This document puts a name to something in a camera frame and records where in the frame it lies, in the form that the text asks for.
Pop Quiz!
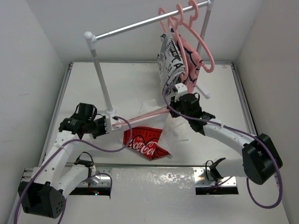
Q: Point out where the white red print t-shirt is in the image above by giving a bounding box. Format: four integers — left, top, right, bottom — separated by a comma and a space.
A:
88, 98, 190, 161

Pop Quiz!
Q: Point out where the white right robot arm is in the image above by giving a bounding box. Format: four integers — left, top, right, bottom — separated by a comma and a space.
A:
168, 93, 283, 185

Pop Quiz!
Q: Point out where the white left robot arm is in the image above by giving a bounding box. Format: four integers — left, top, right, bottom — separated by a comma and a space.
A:
14, 103, 113, 223

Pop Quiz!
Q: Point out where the black white print shirt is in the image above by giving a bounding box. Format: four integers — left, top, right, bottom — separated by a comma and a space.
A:
157, 27, 185, 98

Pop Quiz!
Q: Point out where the pink print shirt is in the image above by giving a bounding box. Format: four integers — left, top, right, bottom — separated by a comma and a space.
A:
180, 36, 203, 93

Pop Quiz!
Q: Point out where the pink hanger holding print shirt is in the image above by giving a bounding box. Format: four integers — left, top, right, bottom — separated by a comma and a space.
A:
167, 4, 189, 81

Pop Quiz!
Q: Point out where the white silver clothes rack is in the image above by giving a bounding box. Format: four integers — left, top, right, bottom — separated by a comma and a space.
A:
83, 0, 213, 117

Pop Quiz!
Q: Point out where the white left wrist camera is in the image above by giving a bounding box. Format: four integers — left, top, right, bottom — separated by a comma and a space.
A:
105, 115, 122, 133

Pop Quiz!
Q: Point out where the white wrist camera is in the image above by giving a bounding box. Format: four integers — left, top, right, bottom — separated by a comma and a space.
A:
105, 115, 122, 133
174, 83, 188, 102

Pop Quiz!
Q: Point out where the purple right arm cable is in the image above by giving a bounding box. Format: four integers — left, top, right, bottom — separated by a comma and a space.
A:
162, 85, 284, 208

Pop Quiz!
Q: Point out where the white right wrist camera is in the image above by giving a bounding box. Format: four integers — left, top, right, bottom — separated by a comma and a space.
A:
174, 83, 188, 102

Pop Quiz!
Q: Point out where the silver front mounting rail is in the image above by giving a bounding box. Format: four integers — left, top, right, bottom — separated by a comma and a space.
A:
22, 163, 278, 187

